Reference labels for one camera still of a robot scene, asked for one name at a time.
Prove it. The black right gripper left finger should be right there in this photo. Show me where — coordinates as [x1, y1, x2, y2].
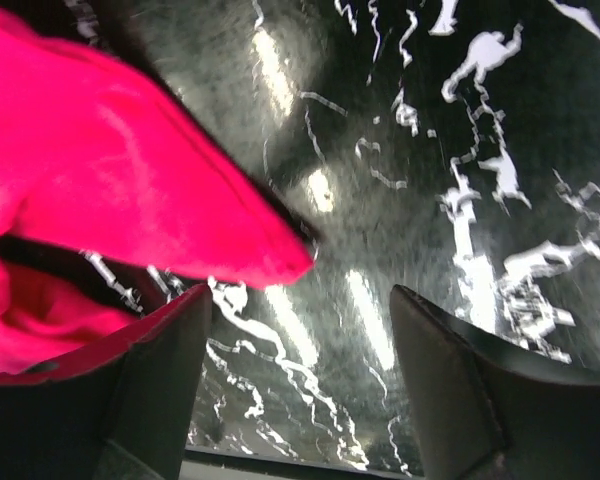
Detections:
[0, 285, 212, 479]

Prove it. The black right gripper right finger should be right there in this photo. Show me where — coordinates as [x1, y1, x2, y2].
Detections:
[390, 285, 600, 479]

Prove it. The magenta pink t shirt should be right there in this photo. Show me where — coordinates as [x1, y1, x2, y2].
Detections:
[0, 8, 313, 374]

